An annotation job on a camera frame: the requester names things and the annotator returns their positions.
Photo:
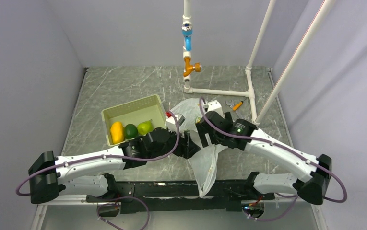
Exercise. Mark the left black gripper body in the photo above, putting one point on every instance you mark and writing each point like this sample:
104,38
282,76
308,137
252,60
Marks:
169,147

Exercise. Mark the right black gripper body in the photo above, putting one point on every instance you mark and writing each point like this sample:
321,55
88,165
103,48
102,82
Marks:
214,138

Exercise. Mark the light green fake fruit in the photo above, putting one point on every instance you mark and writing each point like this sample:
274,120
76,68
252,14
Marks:
145,127

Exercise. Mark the white plastic bag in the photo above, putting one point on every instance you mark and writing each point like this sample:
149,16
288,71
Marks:
204,161

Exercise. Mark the yellow fake fruit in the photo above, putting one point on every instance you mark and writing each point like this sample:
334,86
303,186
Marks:
117,132

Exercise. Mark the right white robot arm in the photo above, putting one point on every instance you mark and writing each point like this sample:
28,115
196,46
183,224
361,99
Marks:
307,176

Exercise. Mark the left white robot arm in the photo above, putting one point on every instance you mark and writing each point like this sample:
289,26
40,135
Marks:
53,176

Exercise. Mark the silver orange wrench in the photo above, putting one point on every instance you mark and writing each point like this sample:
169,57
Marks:
235,106

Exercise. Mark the pale green plastic basket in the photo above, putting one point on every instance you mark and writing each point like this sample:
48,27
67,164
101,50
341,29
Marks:
134,112

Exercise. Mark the orange pipe valve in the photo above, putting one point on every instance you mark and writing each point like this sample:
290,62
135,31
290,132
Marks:
189,68

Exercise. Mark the blue pipe valve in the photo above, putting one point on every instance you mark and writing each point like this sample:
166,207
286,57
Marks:
187,33

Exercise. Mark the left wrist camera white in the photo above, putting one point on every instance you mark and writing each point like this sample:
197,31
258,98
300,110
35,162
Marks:
174,120

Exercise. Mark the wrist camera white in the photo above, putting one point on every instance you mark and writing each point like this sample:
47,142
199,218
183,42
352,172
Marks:
213,106
174,120

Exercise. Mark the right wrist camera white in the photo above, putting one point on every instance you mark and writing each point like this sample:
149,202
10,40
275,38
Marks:
213,106

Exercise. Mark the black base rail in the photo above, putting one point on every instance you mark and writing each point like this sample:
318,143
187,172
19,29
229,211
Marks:
229,195

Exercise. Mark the aluminium frame rail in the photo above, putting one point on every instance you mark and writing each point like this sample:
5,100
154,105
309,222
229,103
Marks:
67,200

